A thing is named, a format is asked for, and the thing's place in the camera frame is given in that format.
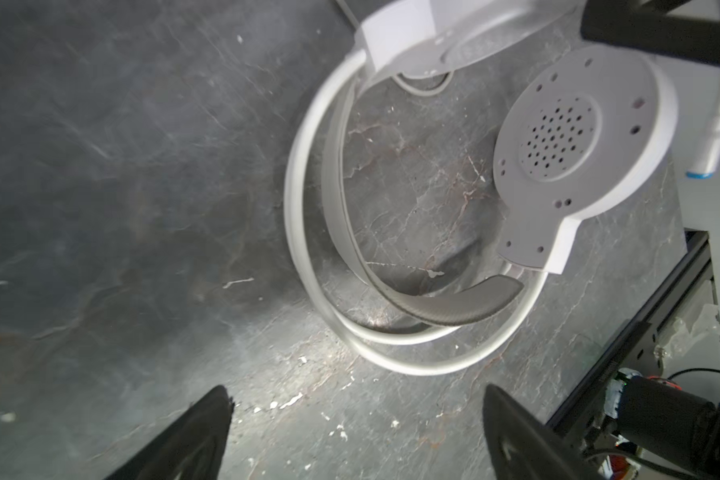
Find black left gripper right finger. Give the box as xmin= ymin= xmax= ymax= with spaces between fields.
xmin=483 ymin=384 xmax=601 ymax=479

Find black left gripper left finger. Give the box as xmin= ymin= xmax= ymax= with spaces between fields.
xmin=108 ymin=385 xmax=234 ymax=479

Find white headphones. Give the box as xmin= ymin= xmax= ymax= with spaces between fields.
xmin=284 ymin=1 xmax=678 ymax=376

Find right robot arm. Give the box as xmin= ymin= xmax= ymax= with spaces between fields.
xmin=580 ymin=0 xmax=720 ymax=68

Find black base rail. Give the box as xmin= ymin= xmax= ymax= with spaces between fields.
xmin=548 ymin=230 xmax=720 ymax=479

